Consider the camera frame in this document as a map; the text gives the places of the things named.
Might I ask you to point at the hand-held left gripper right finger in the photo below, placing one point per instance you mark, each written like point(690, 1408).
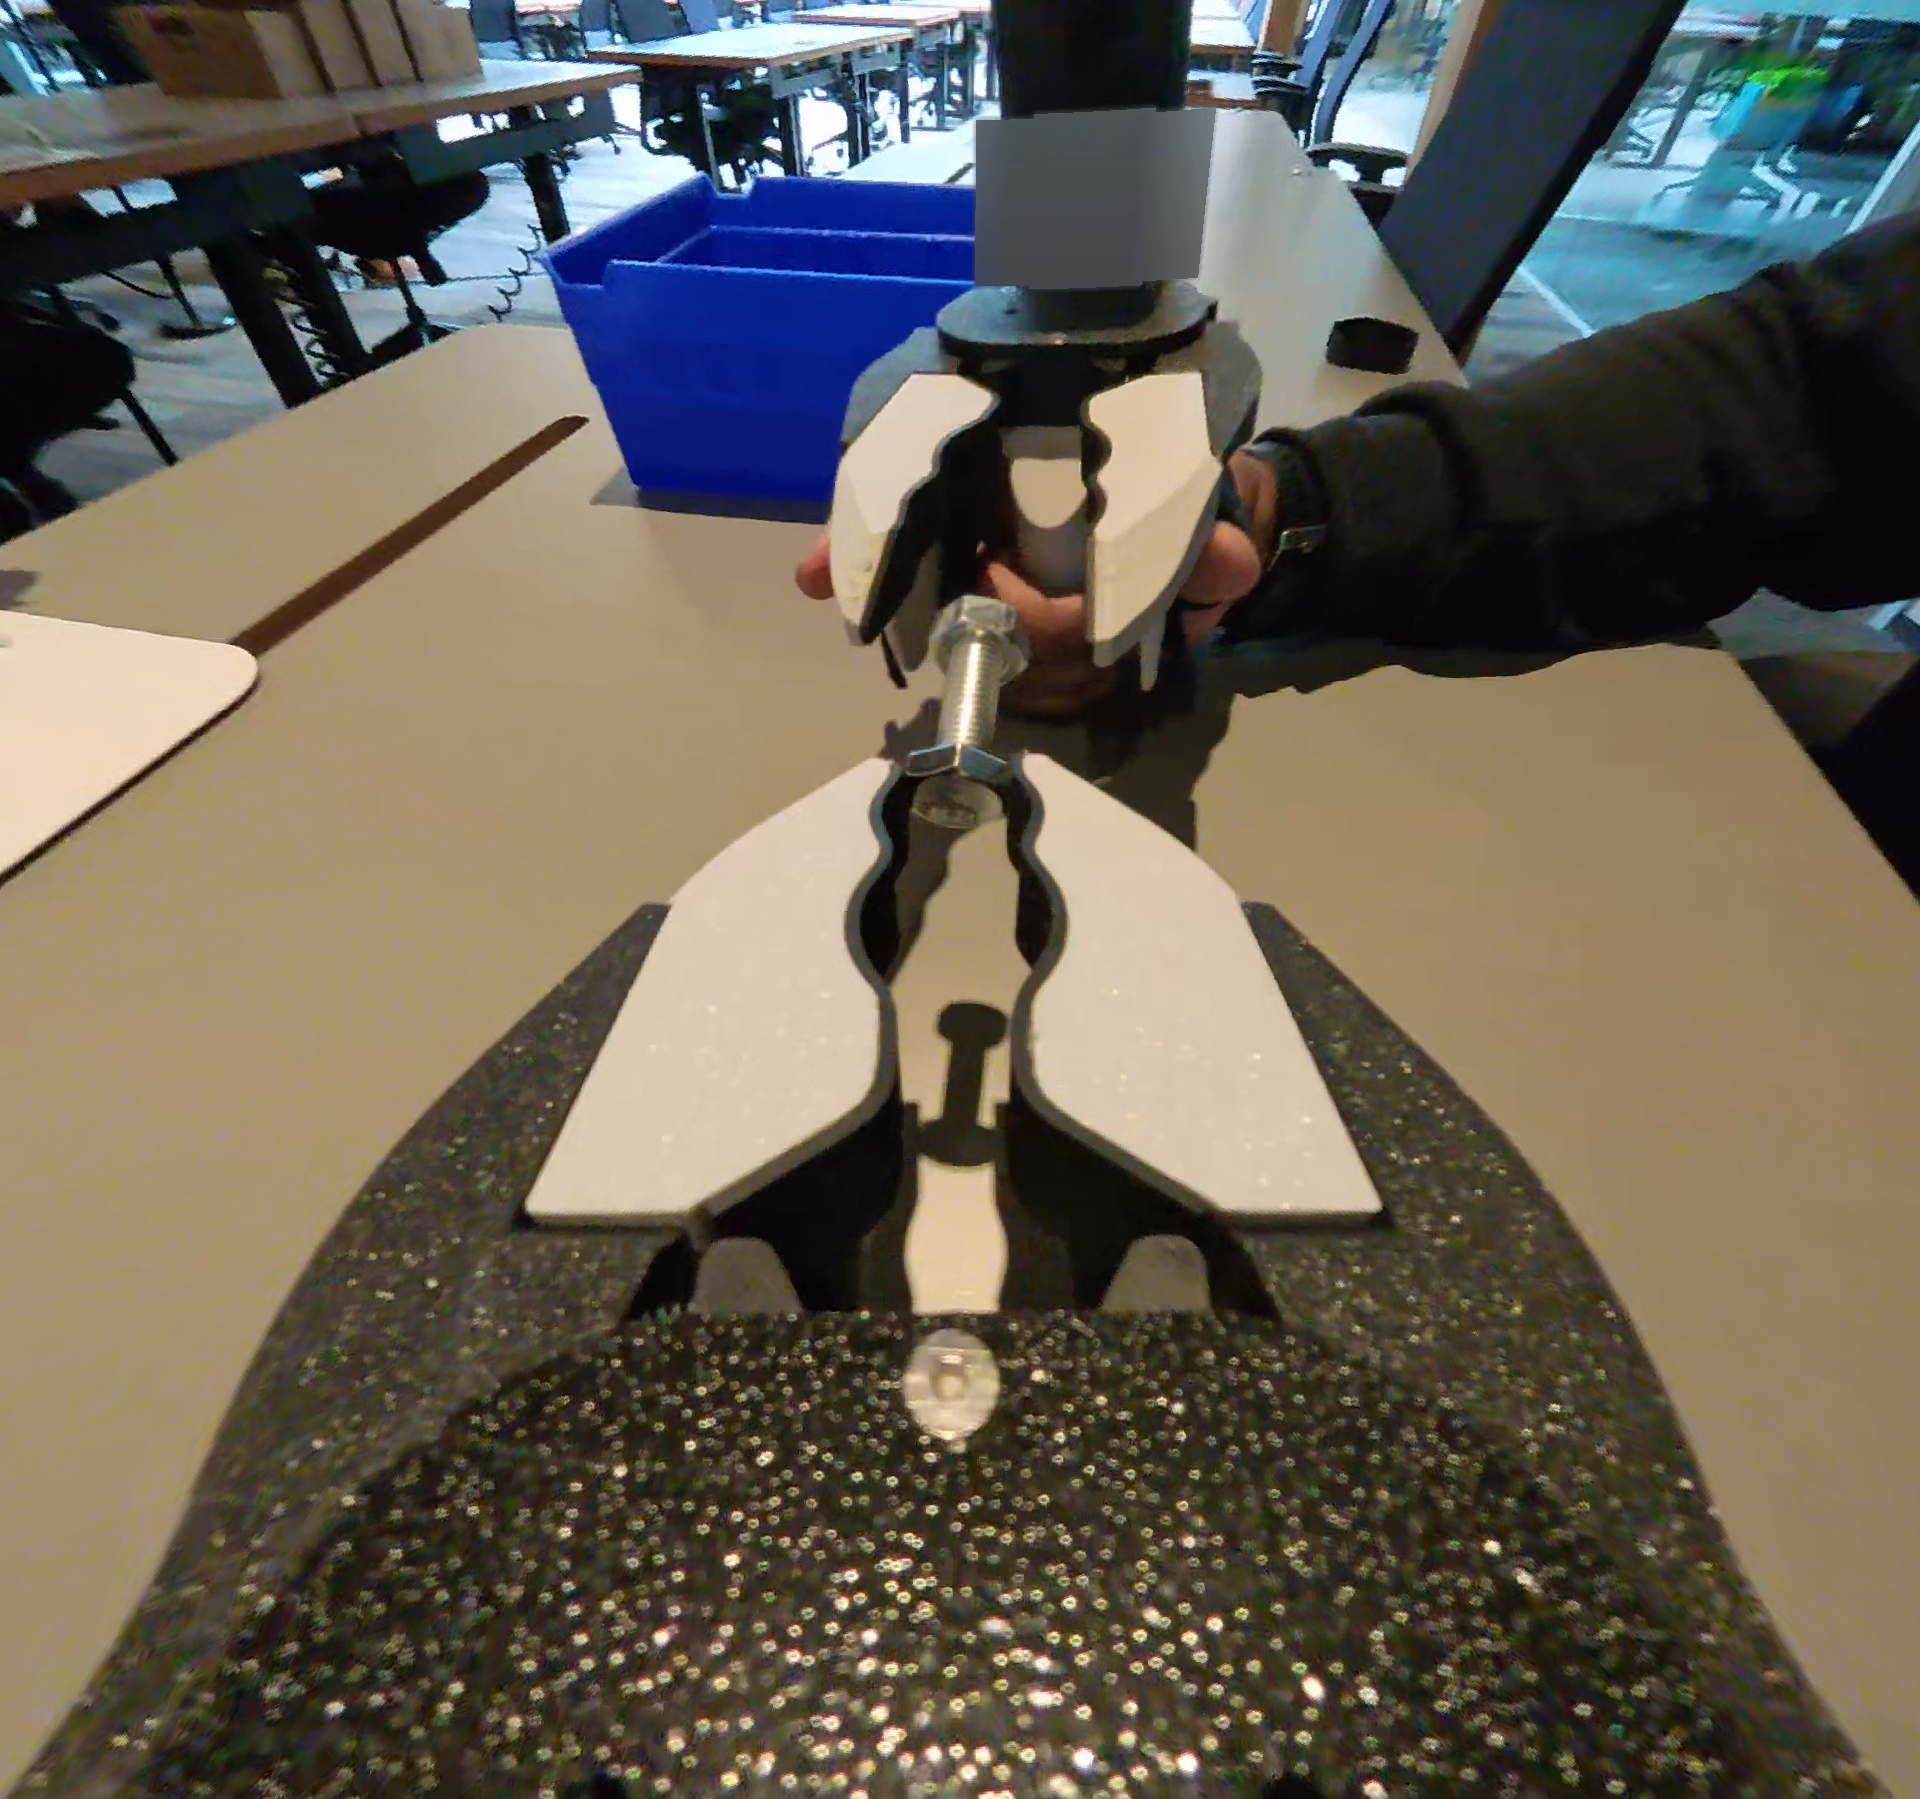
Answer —
point(1185, 1034)

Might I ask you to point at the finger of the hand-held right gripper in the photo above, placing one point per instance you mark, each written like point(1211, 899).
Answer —
point(1157, 479)
point(887, 479)

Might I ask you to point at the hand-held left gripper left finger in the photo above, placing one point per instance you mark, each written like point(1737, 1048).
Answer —
point(719, 1018)

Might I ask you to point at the silver hex nut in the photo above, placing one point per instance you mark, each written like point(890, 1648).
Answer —
point(976, 625)

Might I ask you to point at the silver hex bolt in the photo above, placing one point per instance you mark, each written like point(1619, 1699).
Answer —
point(957, 711)

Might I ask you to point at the person's right forearm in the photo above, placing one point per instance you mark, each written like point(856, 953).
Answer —
point(1576, 479)

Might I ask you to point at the person's right hand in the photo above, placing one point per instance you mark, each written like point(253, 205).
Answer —
point(1050, 645)

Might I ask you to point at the blue plastic bin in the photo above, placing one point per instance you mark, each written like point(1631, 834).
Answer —
point(719, 360)

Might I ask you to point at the black round cap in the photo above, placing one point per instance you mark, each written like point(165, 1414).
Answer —
point(1372, 340)

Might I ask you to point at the row of office desks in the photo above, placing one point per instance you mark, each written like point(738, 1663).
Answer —
point(766, 44)

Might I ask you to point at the black mesh office chair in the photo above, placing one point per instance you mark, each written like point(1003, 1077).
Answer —
point(1545, 133)

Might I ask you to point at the wooden desk with black legs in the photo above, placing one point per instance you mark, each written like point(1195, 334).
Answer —
point(376, 113)

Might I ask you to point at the white rounded board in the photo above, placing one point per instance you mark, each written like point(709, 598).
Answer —
point(105, 734)

